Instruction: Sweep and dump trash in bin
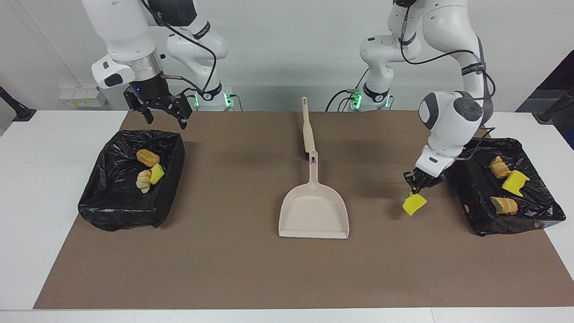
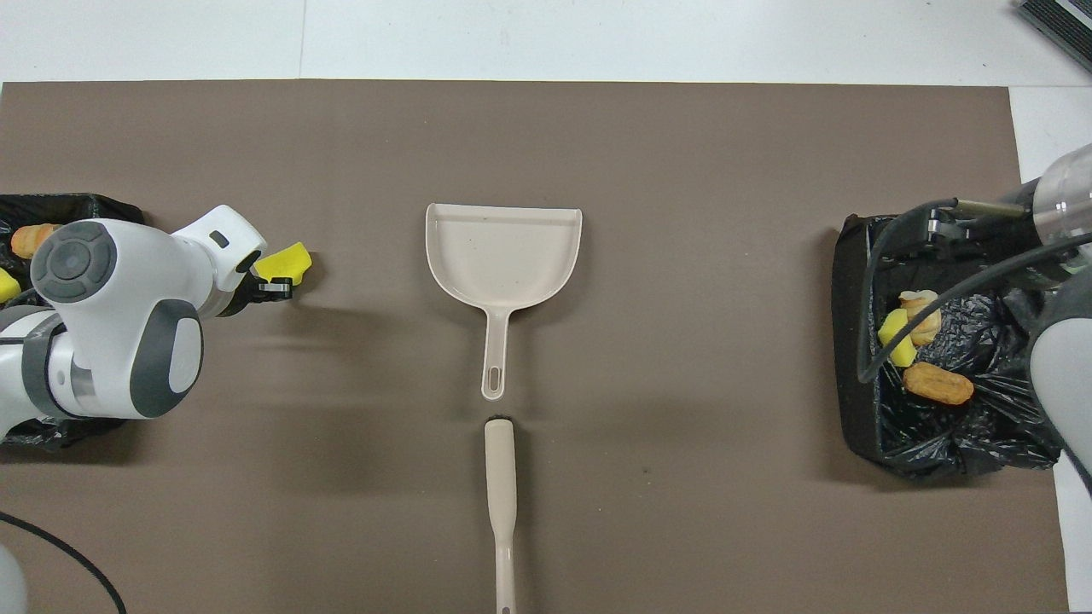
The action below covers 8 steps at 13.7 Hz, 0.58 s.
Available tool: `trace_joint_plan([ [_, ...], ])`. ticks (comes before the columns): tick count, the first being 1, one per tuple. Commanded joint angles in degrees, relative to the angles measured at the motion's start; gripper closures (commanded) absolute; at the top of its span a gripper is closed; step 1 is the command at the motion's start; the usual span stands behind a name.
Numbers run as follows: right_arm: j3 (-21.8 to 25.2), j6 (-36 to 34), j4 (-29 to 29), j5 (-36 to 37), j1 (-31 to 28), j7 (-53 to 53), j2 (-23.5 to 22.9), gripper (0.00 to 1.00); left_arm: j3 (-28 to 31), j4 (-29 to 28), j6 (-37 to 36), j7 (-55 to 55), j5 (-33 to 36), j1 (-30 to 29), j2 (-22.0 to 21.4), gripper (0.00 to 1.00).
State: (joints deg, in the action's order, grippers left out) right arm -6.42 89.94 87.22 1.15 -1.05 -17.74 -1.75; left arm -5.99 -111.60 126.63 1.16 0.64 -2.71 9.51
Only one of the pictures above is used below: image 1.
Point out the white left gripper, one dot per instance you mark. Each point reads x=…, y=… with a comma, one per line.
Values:
x=426, y=178

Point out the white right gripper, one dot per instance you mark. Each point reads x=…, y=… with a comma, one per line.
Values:
x=154, y=96

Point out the green and yellow sponge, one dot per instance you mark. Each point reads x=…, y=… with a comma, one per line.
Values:
x=413, y=204

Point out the brown bread roll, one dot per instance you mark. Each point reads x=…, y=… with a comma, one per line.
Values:
x=148, y=158

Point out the small yellow sponge wedge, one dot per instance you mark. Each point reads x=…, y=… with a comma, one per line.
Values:
x=157, y=173

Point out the striped bread roll piece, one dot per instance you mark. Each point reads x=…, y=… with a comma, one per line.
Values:
x=144, y=181
x=504, y=205

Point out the pale torn bread chunk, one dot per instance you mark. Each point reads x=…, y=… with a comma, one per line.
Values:
x=499, y=167

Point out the large yellow sponge piece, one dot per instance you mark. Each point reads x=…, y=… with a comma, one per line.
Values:
x=514, y=182

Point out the beige plastic dustpan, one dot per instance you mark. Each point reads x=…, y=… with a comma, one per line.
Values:
x=314, y=215

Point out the beige hand brush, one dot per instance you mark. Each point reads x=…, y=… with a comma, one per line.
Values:
x=308, y=134

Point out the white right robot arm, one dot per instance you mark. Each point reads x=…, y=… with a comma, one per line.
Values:
x=121, y=27

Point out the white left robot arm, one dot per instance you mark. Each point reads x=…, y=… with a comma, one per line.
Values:
x=448, y=116

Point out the bin with black bag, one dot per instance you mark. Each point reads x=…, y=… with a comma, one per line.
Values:
x=484, y=215
x=112, y=202

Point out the black stand foot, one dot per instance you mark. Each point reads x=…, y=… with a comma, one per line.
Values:
x=18, y=110
x=554, y=110

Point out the brown table mat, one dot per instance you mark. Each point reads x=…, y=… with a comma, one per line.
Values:
x=224, y=269

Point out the white wall socket box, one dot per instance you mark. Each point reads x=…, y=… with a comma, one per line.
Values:
x=83, y=96

